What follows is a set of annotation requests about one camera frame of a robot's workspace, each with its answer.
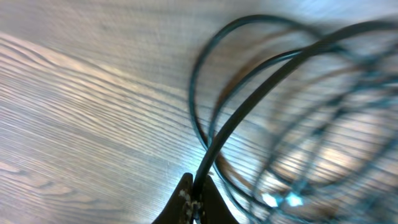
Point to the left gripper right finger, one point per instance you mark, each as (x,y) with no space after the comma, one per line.
(213,209)

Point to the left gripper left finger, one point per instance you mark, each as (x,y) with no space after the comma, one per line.
(178,209)

